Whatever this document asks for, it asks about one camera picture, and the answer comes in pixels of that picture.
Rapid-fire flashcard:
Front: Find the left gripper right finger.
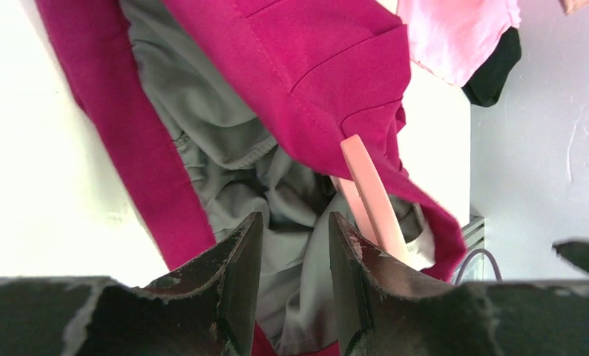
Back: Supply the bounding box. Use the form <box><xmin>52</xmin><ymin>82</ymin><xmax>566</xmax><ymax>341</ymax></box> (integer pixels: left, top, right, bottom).
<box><xmin>329</xmin><ymin>213</ymin><xmax>454</xmax><ymax>355</ymax></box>

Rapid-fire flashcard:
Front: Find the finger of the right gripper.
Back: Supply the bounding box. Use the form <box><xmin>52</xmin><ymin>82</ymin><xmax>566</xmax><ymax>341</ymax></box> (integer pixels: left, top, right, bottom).
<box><xmin>553</xmin><ymin>240</ymin><xmax>589</xmax><ymax>274</ymax></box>

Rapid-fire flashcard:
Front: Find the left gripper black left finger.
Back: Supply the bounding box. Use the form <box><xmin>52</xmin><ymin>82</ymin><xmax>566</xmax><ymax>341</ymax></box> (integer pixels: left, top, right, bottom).
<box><xmin>144</xmin><ymin>212</ymin><xmax>265</xmax><ymax>356</ymax></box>

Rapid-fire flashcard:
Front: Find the magenta garment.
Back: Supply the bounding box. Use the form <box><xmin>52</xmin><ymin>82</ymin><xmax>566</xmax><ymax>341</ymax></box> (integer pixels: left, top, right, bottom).
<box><xmin>36</xmin><ymin>1</ymin><xmax>470</xmax><ymax>355</ymax></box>

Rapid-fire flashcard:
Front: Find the dusty pink skirt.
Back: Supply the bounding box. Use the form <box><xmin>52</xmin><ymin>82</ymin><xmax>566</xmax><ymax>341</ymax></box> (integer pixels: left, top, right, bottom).
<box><xmin>559</xmin><ymin>0</ymin><xmax>589</xmax><ymax>16</ymax></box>

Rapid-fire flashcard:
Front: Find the black cloth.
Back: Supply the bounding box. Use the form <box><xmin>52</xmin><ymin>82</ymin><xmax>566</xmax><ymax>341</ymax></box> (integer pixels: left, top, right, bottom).
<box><xmin>462</xmin><ymin>27</ymin><xmax>522</xmax><ymax>108</ymax></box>

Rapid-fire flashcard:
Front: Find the pink towel garment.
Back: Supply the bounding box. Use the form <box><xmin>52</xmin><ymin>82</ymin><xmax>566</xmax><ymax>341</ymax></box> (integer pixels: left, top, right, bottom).
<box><xmin>397</xmin><ymin>0</ymin><xmax>521</xmax><ymax>87</ymax></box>

